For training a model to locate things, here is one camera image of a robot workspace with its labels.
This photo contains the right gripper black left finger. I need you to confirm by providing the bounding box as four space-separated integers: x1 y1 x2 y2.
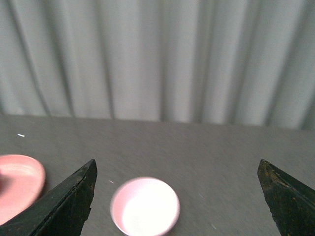
0 159 97 236

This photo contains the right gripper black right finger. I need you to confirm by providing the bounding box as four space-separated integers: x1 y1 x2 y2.
257 159 315 236

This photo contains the pink plate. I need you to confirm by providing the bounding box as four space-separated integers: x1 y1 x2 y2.
0 154 46 225

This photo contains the pink bowl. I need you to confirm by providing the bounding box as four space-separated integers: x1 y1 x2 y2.
110 177 181 236

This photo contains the white curtain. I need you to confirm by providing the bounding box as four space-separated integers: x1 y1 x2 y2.
0 0 315 129

